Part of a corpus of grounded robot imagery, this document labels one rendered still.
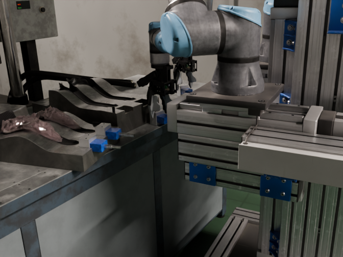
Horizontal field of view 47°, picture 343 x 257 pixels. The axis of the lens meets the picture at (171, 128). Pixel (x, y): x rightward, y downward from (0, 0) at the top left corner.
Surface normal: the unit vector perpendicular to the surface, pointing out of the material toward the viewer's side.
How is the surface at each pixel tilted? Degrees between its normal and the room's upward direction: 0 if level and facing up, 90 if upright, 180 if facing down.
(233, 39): 102
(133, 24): 90
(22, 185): 0
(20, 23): 90
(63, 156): 90
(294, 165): 90
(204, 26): 66
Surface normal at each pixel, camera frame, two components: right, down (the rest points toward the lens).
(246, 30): 0.24, 0.33
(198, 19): 0.17, -0.34
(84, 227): 0.82, 0.18
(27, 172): -0.03, -0.94
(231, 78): -0.34, 0.04
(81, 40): -0.45, 0.32
